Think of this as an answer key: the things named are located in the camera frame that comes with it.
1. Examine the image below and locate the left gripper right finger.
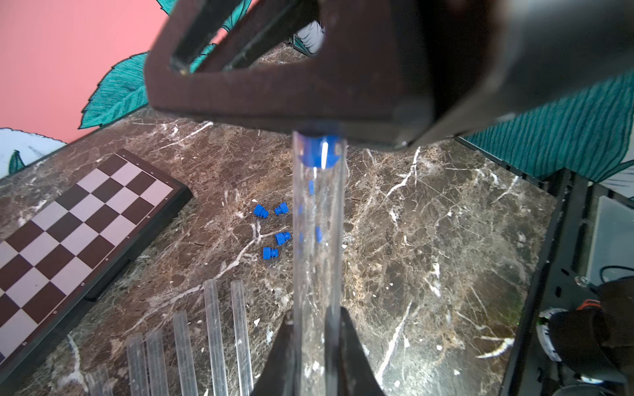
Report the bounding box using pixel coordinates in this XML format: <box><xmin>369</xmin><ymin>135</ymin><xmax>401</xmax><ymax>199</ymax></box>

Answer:
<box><xmin>325</xmin><ymin>307</ymin><xmax>385</xmax><ymax>396</ymax></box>

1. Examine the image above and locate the black mounting rail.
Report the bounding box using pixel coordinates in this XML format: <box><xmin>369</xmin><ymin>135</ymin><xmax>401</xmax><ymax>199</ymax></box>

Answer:
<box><xmin>497</xmin><ymin>167</ymin><xmax>634</xmax><ymax>396</ymax></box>

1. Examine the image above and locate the blue stopper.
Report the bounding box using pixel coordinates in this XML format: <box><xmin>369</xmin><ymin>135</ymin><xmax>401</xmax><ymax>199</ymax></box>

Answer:
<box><xmin>274</xmin><ymin>202</ymin><xmax>289</xmax><ymax>216</ymax></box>
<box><xmin>254</xmin><ymin>205</ymin><xmax>269</xmax><ymax>219</ymax></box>
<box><xmin>298</xmin><ymin>135</ymin><xmax>344</xmax><ymax>169</ymax></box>
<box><xmin>275</xmin><ymin>232</ymin><xmax>292</xmax><ymax>246</ymax></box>
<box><xmin>262</xmin><ymin>247</ymin><xmax>279</xmax><ymax>260</ymax></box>

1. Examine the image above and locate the folded chess board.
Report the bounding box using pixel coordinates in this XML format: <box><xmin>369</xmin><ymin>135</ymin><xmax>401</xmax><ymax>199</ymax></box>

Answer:
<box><xmin>1</xmin><ymin>149</ymin><xmax>193</xmax><ymax>395</ymax></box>

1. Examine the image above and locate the test tube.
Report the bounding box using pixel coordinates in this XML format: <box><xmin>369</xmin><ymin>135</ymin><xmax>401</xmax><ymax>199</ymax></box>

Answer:
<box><xmin>87</xmin><ymin>364</ymin><xmax>113</xmax><ymax>396</ymax></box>
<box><xmin>125</xmin><ymin>333</ymin><xmax>150</xmax><ymax>396</ymax></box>
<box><xmin>292</xmin><ymin>132</ymin><xmax>347</xmax><ymax>395</ymax></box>
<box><xmin>230</xmin><ymin>280</ymin><xmax>254</xmax><ymax>396</ymax></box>
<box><xmin>173</xmin><ymin>311</ymin><xmax>198</xmax><ymax>396</ymax></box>
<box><xmin>146</xmin><ymin>328</ymin><xmax>169</xmax><ymax>396</ymax></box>
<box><xmin>203</xmin><ymin>279</ymin><xmax>229</xmax><ymax>396</ymax></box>

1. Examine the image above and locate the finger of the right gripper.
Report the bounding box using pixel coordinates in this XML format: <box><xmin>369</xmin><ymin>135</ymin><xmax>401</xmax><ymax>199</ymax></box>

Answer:
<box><xmin>145</xmin><ymin>1</ymin><xmax>633</xmax><ymax>149</ymax></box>

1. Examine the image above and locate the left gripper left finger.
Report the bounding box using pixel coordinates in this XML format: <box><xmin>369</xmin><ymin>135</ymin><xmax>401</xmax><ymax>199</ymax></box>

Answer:
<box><xmin>250</xmin><ymin>311</ymin><xmax>297</xmax><ymax>396</ymax></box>

